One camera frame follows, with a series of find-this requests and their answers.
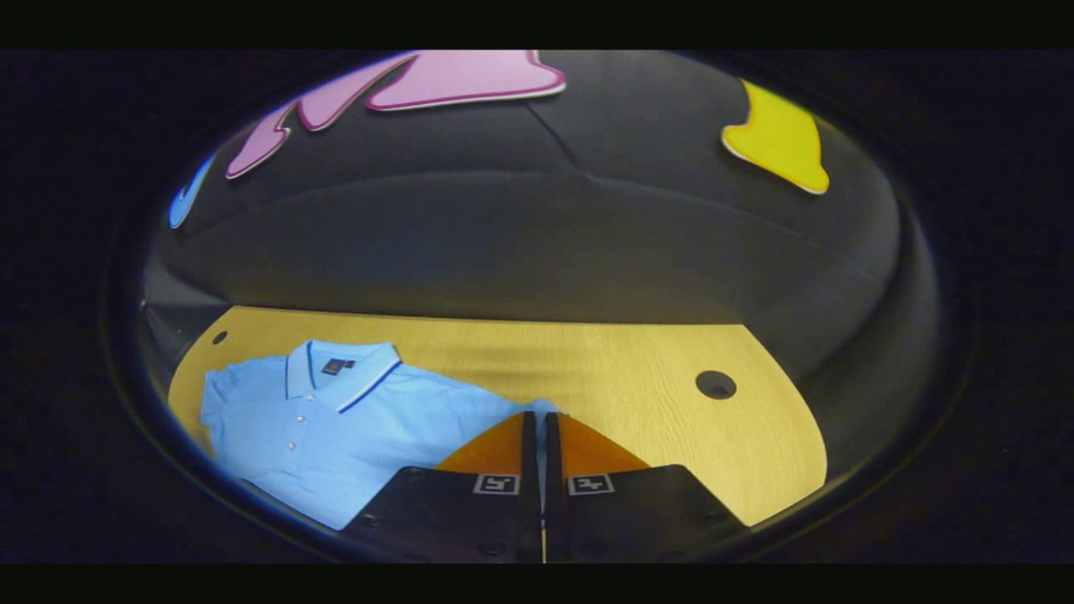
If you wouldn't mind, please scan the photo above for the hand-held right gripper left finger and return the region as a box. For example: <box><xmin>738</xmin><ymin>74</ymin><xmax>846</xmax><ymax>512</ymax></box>
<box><xmin>340</xmin><ymin>411</ymin><xmax>543</xmax><ymax>564</ymax></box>

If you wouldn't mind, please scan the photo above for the black backdrop cloth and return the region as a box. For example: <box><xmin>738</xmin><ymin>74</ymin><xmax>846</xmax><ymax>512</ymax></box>
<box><xmin>138</xmin><ymin>50</ymin><xmax>942</xmax><ymax>479</ymax></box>

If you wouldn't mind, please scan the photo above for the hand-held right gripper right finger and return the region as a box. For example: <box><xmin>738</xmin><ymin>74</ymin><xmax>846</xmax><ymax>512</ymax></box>
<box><xmin>544</xmin><ymin>411</ymin><xmax>748</xmax><ymax>564</ymax></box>

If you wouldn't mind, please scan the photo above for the light blue T-shirt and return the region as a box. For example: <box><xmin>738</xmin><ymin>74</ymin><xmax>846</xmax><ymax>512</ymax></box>
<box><xmin>200</xmin><ymin>339</ymin><xmax>565</xmax><ymax>532</ymax></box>

